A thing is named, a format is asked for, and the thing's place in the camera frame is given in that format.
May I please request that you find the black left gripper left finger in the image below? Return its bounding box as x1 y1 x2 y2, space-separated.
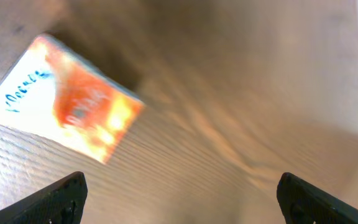
0 171 88 224

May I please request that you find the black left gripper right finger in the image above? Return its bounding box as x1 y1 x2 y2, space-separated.
277 172 358 224

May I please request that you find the orange white tissue pack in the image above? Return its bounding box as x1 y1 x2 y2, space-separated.
0 34 145 164

